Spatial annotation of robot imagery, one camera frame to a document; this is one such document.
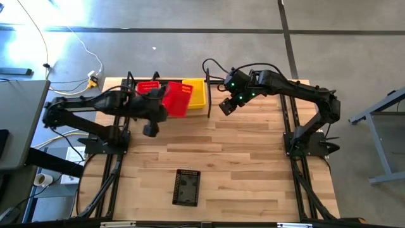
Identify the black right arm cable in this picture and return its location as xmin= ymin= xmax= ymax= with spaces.
xmin=235 ymin=62 xmax=285 ymax=83
xmin=201 ymin=58 xmax=234 ymax=93

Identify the white paper box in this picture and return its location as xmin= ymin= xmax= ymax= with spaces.
xmin=59 ymin=145 xmax=87 ymax=186

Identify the thin white floor cable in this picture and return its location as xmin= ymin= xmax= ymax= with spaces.
xmin=66 ymin=27 xmax=104 ymax=75
xmin=15 ymin=0 xmax=51 ymax=80

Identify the grey metal stand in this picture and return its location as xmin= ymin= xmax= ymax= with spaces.
xmin=349 ymin=85 xmax=405 ymax=186

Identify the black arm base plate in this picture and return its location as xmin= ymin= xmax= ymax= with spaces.
xmin=283 ymin=131 xmax=341 ymax=158
xmin=78 ymin=129 xmax=131 ymax=156

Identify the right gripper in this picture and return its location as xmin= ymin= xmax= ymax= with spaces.
xmin=220 ymin=89 xmax=252 ymax=117

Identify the red plastic basket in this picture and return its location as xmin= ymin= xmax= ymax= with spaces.
xmin=136 ymin=80 xmax=161 ymax=96
xmin=161 ymin=81 xmax=194 ymax=119

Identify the black desk beam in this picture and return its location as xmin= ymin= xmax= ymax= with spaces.
xmin=24 ymin=147 xmax=85 ymax=179

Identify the yellow floor cable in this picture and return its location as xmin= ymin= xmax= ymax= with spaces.
xmin=47 ymin=84 xmax=91 ymax=96

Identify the pale yellow cable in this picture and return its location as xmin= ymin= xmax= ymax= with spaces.
xmin=31 ymin=130 xmax=90 ymax=149

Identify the black plastic basket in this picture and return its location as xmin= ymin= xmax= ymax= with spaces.
xmin=171 ymin=168 xmax=202 ymax=207

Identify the silver frame bracket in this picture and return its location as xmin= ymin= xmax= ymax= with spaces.
xmin=100 ymin=221 xmax=137 ymax=228
xmin=277 ymin=222 xmax=314 ymax=228

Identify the white cup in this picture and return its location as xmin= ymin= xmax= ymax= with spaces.
xmin=33 ymin=172 xmax=54 ymax=188

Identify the black aluminium frame rail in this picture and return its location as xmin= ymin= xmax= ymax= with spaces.
xmin=278 ymin=93 xmax=341 ymax=221
xmin=77 ymin=106 xmax=131 ymax=219
xmin=0 ymin=218 xmax=405 ymax=228

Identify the black flat bar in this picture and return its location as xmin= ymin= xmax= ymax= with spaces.
xmin=0 ymin=67 xmax=34 ymax=77

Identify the yellow plastic basket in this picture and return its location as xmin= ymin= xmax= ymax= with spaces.
xmin=182 ymin=78 xmax=207 ymax=110

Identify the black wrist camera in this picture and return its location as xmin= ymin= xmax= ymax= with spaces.
xmin=226 ymin=69 xmax=245 ymax=84
xmin=136 ymin=91 xmax=161 ymax=107

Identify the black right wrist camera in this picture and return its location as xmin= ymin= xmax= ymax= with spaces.
xmin=226 ymin=69 xmax=245 ymax=84

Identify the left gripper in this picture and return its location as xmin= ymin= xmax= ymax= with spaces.
xmin=139 ymin=106 xmax=168 ymax=137

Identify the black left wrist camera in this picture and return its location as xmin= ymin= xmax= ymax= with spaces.
xmin=136 ymin=91 xmax=161 ymax=107

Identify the grey desk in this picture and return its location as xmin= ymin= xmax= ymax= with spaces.
xmin=0 ymin=79 xmax=51 ymax=172

